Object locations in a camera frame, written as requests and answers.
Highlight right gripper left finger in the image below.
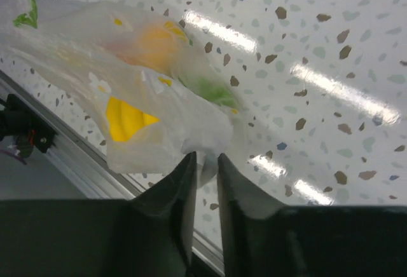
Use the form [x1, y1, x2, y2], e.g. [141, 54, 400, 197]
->
[1, 152, 197, 276]

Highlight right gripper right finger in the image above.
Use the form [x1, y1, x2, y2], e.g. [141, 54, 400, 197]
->
[217, 154, 406, 276]

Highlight clear plastic bag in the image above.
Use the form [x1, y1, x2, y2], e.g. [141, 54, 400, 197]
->
[1, 0, 242, 184]

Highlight green fake grapes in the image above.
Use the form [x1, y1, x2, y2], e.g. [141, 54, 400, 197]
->
[187, 77, 238, 108]

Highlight orange fake peach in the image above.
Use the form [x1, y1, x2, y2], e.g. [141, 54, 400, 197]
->
[124, 21, 189, 72]

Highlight yellow fake banana bunch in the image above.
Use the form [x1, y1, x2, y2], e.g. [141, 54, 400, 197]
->
[106, 97, 159, 142]

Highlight aluminium mounting rail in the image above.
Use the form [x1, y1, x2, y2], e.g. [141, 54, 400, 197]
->
[1, 74, 223, 276]

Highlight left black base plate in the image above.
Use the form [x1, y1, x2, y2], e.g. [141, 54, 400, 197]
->
[1, 94, 57, 164]

